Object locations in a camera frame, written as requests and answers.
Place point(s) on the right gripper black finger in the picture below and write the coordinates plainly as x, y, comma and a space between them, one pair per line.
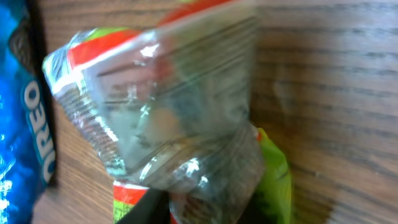
153, 208

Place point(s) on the green snack packet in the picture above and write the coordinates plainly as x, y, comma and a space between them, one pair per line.
168, 109

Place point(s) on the blue snack bar wrapper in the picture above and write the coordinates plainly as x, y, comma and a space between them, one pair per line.
27, 148

